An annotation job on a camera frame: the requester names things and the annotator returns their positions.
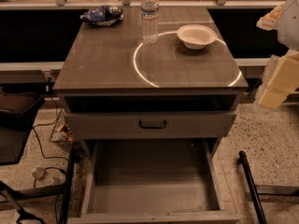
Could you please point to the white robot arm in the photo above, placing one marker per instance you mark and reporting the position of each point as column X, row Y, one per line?
column 281, row 74

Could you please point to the grey drawer cabinet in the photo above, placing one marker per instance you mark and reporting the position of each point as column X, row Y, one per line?
column 109, row 70

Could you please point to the white paper bowl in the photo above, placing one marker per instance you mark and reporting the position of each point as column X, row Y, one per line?
column 195, row 36

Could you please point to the clear plastic water bottle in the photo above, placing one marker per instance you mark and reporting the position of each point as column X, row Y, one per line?
column 149, row 16

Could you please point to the blue chip bag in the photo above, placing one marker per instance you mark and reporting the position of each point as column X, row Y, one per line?
column 103, row 15

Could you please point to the black office chair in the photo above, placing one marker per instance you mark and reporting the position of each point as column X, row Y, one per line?
column 17, row 115

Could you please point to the black metal stand leg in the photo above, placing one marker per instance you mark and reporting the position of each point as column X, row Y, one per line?
column 13, row 196

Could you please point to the closed top drawer with handle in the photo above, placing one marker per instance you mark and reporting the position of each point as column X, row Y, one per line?
column 150, row 125

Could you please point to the wire basket with items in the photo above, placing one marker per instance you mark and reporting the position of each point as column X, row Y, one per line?
column 61, row 134

